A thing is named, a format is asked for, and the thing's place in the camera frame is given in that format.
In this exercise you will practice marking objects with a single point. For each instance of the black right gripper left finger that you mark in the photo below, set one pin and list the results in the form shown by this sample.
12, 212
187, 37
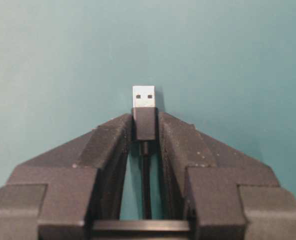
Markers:
60, 193

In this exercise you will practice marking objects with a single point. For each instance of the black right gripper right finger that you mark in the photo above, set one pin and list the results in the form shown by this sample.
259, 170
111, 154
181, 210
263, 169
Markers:
224, 193

